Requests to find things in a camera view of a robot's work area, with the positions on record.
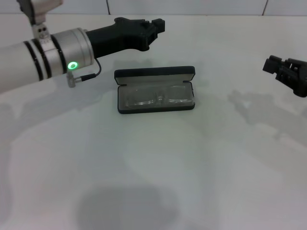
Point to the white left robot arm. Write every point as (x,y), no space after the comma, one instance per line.
(36,62)

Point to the black glasses case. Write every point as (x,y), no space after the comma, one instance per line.
(156,75)

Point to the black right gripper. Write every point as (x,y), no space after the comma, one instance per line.
(301,81)

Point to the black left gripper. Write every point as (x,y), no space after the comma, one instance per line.
(115,38)

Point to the clear white glasses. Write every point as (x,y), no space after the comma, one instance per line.
(144,98)

